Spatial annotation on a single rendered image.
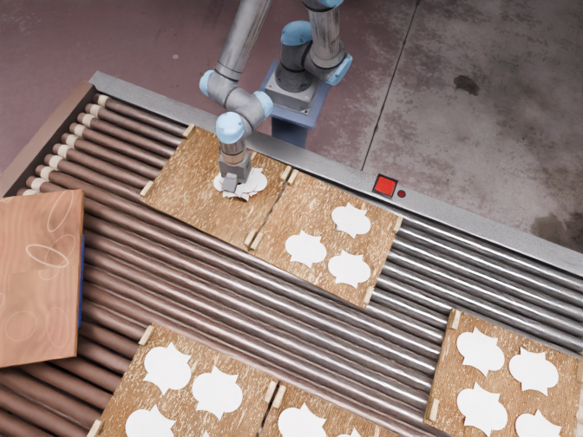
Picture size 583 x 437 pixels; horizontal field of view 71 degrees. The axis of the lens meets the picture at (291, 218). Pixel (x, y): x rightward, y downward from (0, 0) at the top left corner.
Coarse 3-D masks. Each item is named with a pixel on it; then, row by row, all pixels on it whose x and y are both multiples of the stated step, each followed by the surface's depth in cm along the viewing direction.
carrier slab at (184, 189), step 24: (192, 144) 147; (216, 144) 147; (168, 168) 142; (192, 168) 143; (216, 168) 143; (264, 168) 144; (168, 192) 138; (192, 192) 139; (216, 192) 139; (264, 192) 140; (192, 216) 135; (216, 216) 136; (240, 216) 136; (264, 216) 136; (240, 240) 133
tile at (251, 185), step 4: (252, 172) 140; (220, 176) 138; (252, 176) 139; (220, 180) 137; (248, 180) 138; (252, 180) 138; (256, 180) 138; (244, 184) 137; (248, 184) 137; (252, 184) 137; (256, 184) 137; (236, 188) 136; (240, 188) 136; (244, 188) 136; (248, 188) 137; (252, 188) 137; (236, 192) 136; (240, 192) 136; (244, 192) 136; (248, 192) 136; (240, 196) 136
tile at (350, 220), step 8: (336, 208) 138; (344, 208) 138; (352, 208) 138; (336, 216) 137; (344, 216) 137; (352, 216) 137; (360, 216) 137; (336, 224) 136; (344, 224) 136; (352, 224) 136; (360, 224) 136; (368, 224) 136; (344, 232) 135; (352, 232) 135; (360, 232) 135
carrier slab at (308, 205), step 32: (288, 192) 140; (320, 192) 141; (288, 224) 136; (320, 224) 136; (384, 224) 138; (256, 256) 131; (288, 256) 131; (384, 256) 133; (320, 288) 128; (352, 288) 128
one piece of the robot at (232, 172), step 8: (248, 152) 125; (224, 160) 122; (248, 160) 126; (224, 168) 127; (232, 168) 125; (240, 168) 124; (248, 168) 130; (224, 176) 131; (232, 176) 128; (240, 176) 128; (248, 176) 133; (224, 184) 128; (232, 184) 128
